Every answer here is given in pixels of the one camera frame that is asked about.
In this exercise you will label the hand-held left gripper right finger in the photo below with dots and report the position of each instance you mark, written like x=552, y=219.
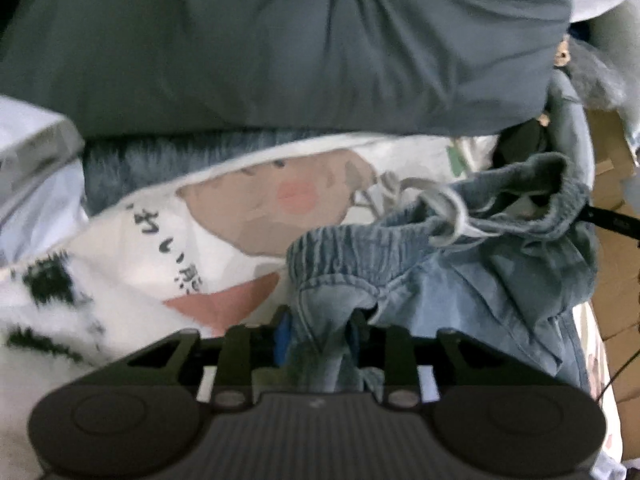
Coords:
x=354, y=337

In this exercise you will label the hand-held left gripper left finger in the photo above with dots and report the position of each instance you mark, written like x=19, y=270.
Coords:
x=282, y=332

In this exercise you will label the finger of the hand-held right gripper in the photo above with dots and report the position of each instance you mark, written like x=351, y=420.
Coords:
x=615, y=221

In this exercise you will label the blue denim pants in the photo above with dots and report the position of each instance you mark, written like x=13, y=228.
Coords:
x=450, y=280

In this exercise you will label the flattened brown cardboard box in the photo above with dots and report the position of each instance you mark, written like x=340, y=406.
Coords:
x=620, y=270

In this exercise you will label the cookie plush toy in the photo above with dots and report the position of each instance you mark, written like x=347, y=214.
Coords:
x=562, y=55

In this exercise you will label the cream bear-print blanket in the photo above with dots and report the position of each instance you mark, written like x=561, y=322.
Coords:
x=125, y=240

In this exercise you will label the blue-grey fuzzy blanket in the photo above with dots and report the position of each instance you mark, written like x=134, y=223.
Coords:
x=125, y=170

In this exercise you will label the white plush spotted blanket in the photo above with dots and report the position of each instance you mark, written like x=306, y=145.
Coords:
x=45, y=320

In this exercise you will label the clear plastic-wrapped package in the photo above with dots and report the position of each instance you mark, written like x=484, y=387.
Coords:
x=35, y=160

